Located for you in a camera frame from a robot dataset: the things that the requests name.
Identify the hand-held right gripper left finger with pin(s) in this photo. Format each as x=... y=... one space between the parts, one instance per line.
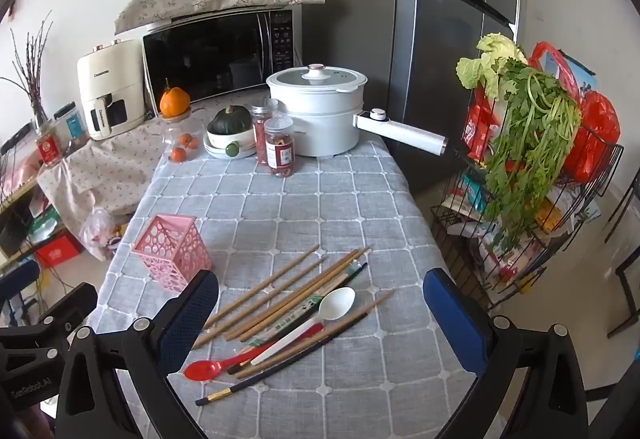
x=197 y=314

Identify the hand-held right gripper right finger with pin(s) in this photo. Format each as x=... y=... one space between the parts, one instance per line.
x=452 y=319

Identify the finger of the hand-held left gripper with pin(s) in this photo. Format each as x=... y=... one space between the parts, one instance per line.
x=65 y=304
x=20 y=279

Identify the pink perforated utensil holder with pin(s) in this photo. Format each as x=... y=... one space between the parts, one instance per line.
x=170 y=249

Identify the red box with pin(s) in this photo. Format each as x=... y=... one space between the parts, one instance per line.
x=57 y=251

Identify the red plastic spoon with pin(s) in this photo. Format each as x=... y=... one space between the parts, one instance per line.
x=200 y=369

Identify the green box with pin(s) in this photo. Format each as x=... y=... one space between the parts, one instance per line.
x=47 y=226

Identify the wooden shelf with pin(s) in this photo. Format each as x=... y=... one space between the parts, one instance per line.
x=12 y=201

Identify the clear plastic bag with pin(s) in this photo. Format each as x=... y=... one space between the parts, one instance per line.
x=102 y=231

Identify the black chopstick with gold band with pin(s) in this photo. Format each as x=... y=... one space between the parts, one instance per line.
x=210 y=397

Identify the paper-wrapped chopsticks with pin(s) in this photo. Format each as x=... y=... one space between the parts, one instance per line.
x=295 y=314

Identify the pink cloth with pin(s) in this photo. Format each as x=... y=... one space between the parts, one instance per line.
x=20 y=171

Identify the white plastic spoon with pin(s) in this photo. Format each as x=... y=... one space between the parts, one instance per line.
x=337 y=304

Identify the teal packet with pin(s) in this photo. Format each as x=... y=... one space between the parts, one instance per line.
x=472 y=194

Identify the glass jar with red label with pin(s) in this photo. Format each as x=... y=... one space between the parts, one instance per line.
x=48 y=146

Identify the black power strip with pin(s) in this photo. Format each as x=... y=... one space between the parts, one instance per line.
x=15 y=139

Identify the yellow packet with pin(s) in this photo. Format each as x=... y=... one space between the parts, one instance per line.
x=550 y=216

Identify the floral tablecloth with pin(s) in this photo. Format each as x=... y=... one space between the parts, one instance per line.
x=110 y=169

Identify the grey checked tablecloth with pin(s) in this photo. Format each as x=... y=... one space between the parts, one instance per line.
x=350 y=199

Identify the glass vase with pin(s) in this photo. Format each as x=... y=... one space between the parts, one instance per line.
x=42 y=121

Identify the black lid storage jar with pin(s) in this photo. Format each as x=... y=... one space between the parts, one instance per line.
x=75 y=129

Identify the small orange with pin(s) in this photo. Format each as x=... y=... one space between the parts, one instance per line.
x=177 y=154
x=186 y=140

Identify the green lime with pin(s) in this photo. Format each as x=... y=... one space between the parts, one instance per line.
x=231 y=150

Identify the white plate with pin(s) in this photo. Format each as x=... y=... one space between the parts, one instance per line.
x=247 y=153

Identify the cream bowl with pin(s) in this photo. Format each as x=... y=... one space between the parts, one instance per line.
x=220 y=139

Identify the short red label spice jar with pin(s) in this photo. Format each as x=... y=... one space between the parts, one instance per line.
x=280 y=151

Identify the glass jar with wooden lid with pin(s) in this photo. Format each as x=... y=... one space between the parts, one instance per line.
x=197 y=129

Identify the green leafy herb bunch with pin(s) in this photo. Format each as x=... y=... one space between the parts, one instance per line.
x=520 y=144

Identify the tall spice jar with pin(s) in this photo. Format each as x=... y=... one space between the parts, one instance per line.
x=260 y=134

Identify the dry twig bunch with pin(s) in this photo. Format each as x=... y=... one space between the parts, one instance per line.
x=34 y=84

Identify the red snack packet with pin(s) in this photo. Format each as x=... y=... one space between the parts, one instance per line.
x=477 y=124

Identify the dark green squash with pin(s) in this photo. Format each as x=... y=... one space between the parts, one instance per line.
x=230 y=119

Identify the large orange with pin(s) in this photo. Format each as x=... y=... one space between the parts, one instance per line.
x=175 y=101

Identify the white electric pot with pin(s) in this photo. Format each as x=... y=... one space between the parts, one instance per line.
x=320 y=124

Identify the cream air fryer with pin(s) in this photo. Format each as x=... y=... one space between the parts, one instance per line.
x=107 y=69

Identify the red plastic bag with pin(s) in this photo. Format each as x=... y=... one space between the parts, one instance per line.
x=595 y=129

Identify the black microwave oven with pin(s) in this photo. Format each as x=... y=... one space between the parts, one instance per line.
x=210 y=59

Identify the napa cabbage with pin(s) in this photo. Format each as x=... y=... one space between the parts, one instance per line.
x=492 y=54

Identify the red and blue shopping bag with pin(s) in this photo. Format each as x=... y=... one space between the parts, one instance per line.
x=565 y=69

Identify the grey refrigerator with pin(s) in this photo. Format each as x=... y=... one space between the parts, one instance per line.
x=440 y=44

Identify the black metal frame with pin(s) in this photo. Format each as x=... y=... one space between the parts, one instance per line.
x=622 y=279

